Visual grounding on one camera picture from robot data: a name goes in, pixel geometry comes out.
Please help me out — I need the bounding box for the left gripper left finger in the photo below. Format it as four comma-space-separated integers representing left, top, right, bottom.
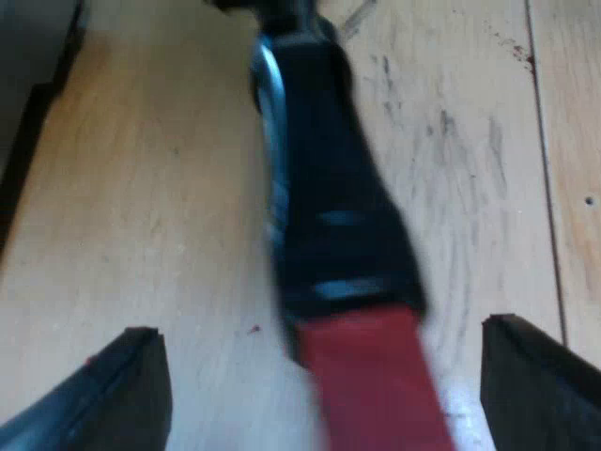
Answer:
0, 327, 173, 451

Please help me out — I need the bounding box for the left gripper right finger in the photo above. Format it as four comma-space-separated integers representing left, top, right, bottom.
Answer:
479, 313, 601, 451

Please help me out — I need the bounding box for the filter holder with red-ended handle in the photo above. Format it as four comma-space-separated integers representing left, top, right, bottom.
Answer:
204, 0, 459, 451

